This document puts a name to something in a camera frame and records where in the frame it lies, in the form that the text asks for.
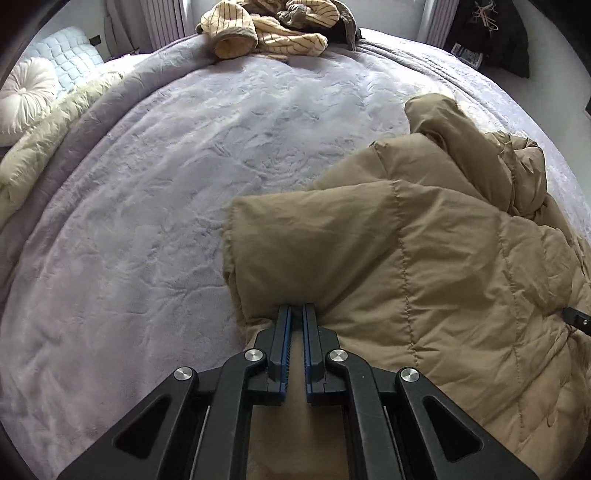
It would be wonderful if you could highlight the light blue quilted pillow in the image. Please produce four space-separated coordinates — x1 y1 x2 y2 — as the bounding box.
18 26 105 100

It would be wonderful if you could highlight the white round pillow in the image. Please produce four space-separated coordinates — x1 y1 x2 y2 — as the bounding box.
0 58 60 147

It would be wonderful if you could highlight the dark olive garment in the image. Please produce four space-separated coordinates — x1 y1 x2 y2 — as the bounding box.
272 0 363 51

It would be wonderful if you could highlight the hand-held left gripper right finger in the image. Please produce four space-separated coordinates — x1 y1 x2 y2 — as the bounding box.
302 302 539 480

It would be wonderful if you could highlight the lavender embossed bedspread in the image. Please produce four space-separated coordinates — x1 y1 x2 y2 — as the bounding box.
0 28 591 480

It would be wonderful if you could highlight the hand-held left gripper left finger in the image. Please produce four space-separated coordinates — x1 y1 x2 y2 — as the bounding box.
58 304 294 480

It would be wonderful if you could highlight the tan puffer jacket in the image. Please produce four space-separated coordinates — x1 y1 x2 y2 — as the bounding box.
222 95 591 480

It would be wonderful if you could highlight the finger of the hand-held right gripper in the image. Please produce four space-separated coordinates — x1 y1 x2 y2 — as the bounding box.
561 307 591 336

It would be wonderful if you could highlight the cream duvet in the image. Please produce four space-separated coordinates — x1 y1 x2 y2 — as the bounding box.
0 69 125 232

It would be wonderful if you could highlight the beige striped sweater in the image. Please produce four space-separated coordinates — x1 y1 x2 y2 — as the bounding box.
198 0 340 61

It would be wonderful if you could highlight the grey pleated curtain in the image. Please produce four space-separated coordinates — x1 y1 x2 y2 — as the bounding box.
106 0 185 52
416 0 459 45

